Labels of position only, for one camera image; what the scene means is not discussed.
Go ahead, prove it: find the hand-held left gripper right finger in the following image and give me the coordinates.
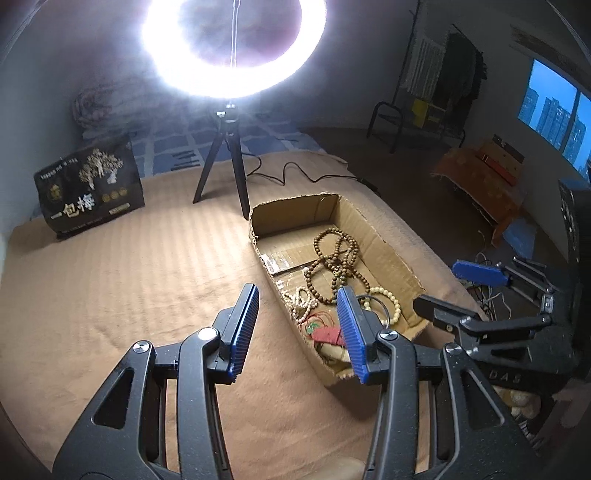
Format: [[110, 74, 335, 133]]
[[337, 285, 542, 480]]

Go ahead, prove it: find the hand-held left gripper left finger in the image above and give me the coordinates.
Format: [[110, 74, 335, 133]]
[[53, 283, 260, 480]]

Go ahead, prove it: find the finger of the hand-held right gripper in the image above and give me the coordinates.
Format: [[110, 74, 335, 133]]
[[413, 295, 483, 334], [452, 258, 559, 305]]

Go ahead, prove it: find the red cord pendant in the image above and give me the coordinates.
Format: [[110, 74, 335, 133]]
[[299, 311, 346, 348]]

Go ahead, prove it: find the pale bead bracelet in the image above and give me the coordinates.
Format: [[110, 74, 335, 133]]
[[360, 286, 402, 329]]

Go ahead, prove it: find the cream bead bracelet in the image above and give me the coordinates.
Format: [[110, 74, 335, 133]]
[[283, 287, 319, 325]]

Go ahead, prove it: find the wooden bead necklace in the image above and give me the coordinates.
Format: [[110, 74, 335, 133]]
[[303, 228, 373, 305]]

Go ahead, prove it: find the cardboard box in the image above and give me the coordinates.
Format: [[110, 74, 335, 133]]
[[248, 192, 431, 387]]

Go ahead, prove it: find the person's right hand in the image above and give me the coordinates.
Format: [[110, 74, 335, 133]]
[[551, 385, 588, 432]]

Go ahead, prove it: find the beige plush object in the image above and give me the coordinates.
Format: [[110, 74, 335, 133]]
[[492, 385, 542, 421]]

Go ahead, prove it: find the orange cloth covered table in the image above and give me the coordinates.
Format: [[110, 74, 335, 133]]
[[431, 138, 529, 245]]

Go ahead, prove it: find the black metal chair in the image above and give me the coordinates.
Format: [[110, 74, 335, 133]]
[[367, 100, 467, 154]]

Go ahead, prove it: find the window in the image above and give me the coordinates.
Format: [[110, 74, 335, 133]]
[[516, 58, 591, 178]]

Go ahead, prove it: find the clothes rack with clothes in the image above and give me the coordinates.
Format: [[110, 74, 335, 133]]
[[390, 0, 490, 121]]

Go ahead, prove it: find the black printed packaging box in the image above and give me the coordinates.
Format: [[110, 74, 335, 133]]
[[34, 137, 146, 241]]

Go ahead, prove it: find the folded patterned quilt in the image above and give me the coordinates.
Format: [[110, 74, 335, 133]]
[[70, 84, 141, 140]]

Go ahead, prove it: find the black cable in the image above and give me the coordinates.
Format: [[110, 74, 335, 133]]
[[245, 157, 382, 197]]

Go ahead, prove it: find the ring light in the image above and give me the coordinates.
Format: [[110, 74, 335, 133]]
[[141, 0, 329, 100]]

